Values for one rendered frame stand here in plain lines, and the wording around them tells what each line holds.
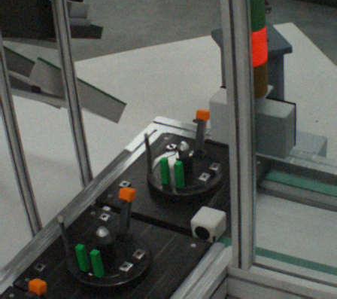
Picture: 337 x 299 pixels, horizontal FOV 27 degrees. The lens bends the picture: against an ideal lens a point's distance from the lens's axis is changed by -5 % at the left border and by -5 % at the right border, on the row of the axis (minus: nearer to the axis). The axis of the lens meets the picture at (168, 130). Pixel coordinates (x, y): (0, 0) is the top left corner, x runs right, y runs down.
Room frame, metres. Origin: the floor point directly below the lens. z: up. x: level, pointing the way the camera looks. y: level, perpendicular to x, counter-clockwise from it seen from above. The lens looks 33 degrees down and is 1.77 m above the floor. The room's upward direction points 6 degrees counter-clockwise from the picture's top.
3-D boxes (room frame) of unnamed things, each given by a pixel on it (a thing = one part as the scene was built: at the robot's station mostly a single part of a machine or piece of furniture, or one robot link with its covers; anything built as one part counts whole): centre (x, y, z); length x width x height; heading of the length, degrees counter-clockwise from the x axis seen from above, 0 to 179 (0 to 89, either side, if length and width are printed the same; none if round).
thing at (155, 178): (1.08, -0.02, 0.98); 0.14 x 0.14 x 0.02
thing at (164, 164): (1.05, 0.01, 1.01); 0.01 x 0.01 x 0.05; 57
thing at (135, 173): (1.08, -0.02, 0.96); 0.24 x 0.24 x 0.02; 57
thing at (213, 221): (0.94, -0.05, 0.97); 0.05 x 0.05 x 0.04; 57
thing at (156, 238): (0.86, 0.12, 1.01); 0.24 x 0.24 x 0.13; 57
